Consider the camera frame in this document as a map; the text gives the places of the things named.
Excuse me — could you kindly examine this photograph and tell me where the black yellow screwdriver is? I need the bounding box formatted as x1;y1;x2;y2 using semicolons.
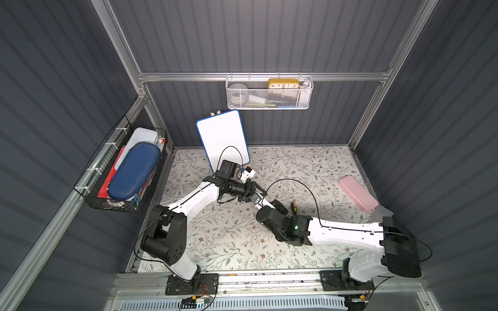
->
290;202;298;215

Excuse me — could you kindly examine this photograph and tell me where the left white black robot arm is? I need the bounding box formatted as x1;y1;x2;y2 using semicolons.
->
140;180;267;282

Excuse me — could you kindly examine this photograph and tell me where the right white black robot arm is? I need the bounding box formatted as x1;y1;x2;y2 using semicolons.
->
252;194;421;282

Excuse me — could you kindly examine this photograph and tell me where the pink pencil case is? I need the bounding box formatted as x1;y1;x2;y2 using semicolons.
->
338;175;379;213

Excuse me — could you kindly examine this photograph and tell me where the white tape roll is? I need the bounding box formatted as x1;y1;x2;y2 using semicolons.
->
227;83;248;106

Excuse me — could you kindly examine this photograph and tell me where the yellow clock in basket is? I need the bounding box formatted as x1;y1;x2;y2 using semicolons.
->
268;78;300;89

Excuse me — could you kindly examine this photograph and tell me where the dark blue oval case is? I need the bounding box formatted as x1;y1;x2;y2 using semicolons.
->
108;142;161;200

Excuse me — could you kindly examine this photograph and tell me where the white plastic container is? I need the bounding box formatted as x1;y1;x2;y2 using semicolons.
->
114;127;158;171

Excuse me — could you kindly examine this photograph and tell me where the red folder in basket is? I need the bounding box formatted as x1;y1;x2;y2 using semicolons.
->
97;146;125;199

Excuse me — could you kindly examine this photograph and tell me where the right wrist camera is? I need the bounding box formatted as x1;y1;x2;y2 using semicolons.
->
251;193;264;209

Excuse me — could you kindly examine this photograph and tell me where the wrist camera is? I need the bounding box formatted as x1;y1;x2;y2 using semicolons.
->
251;193;264;209
240;167;255;183

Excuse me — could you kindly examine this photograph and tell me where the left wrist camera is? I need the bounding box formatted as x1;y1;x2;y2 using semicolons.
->
240;167;255;183

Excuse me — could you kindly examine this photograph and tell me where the white board blue frame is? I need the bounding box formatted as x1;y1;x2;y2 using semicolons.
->
196;110;250;172

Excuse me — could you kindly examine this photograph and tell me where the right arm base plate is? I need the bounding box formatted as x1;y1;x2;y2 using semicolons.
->
319;270;375;293

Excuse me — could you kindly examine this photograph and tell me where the white wire mesh basket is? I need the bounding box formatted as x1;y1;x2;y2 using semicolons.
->
225;75;315;110

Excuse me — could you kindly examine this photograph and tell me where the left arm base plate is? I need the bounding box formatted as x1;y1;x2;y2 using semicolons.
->
165;273;219;296

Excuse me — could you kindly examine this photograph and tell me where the black wire wall basket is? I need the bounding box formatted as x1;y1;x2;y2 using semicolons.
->
74;116;169;214

